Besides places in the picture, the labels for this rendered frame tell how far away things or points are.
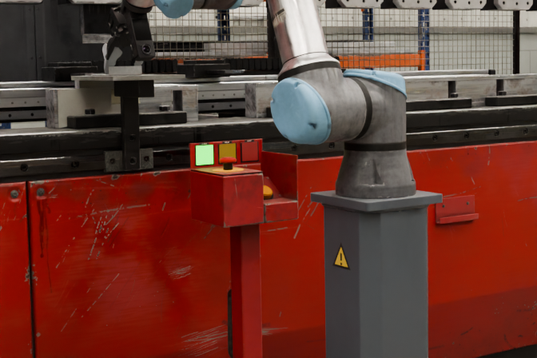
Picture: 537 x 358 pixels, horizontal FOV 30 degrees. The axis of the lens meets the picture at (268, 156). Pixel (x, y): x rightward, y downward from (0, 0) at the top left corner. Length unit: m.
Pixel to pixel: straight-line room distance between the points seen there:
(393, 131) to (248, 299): 0.69
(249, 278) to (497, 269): 1.04
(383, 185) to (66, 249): 0.87
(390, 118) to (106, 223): 0.85
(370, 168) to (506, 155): 1.32
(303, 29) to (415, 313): 0.56
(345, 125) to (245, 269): 0.67
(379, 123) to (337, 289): 0.32
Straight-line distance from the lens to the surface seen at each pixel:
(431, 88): 3.07
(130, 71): 2.42
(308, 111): 1.72
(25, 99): 2.71
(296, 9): 1.80
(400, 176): 1.84
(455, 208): 3.00
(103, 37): 2.55
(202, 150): 2.36
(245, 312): 2.36
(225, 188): 2.22
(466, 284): 3.07
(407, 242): 1.86
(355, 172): 1.84
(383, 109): 1.82
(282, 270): 2.66
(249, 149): 2.42
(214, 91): 2.93
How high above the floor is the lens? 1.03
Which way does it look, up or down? 5 degrees down
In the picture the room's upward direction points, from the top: 1 degrees counter-clockwise
